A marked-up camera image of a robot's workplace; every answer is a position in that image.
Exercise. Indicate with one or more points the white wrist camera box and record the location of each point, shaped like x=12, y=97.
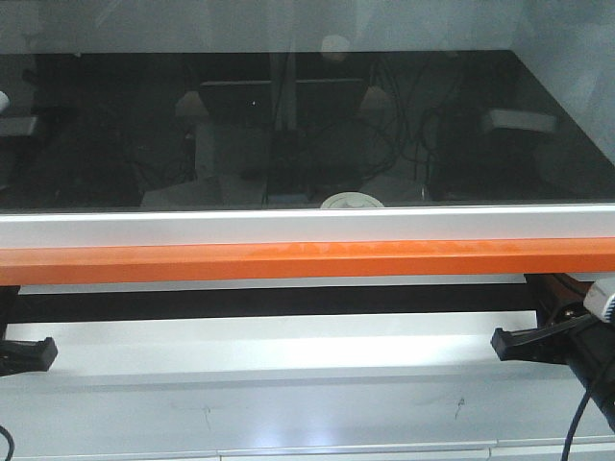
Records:
x=599, y=299

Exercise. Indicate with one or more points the white cylinder at left edge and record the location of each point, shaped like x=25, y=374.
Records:
x=4, y=101

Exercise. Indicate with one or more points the white fume hood sash frame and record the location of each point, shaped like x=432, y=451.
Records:
x=173, y=228

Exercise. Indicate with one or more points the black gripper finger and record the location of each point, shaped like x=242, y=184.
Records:
x=19, y=357

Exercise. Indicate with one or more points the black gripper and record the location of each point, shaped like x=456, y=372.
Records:
x=587, y=345

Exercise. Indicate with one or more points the glass jar with white lid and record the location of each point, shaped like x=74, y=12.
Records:
x=351, y=200

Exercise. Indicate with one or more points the orange sash handle bar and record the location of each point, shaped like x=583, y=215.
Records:
x=305, y=260

